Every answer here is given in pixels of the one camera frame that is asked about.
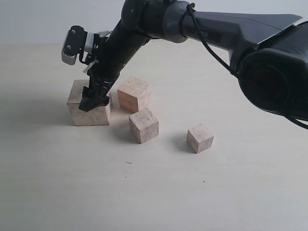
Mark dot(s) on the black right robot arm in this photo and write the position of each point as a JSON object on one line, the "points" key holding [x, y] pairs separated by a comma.
{"points": [[268, 52]]}

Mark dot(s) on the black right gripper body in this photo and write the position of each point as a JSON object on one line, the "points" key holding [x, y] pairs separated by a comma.
{"points": [[106, 58]]}

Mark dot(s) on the smallest wooden cube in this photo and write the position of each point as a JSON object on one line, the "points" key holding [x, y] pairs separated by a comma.
{"points": [[199, 138]]}

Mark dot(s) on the second largest wooden cube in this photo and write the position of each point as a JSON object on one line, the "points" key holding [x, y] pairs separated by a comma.
{"points": [[134, 94]]}

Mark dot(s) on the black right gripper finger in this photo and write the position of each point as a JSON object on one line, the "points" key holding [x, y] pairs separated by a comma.
{"points": [[86, 103], [99, 101]]}

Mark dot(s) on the third largest wooden cube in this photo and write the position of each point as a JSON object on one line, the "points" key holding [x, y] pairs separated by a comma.
{"points": [[143, 125]]}

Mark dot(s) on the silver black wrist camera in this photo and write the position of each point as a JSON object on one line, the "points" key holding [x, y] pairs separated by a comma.
{"points": [[76, 43]]}

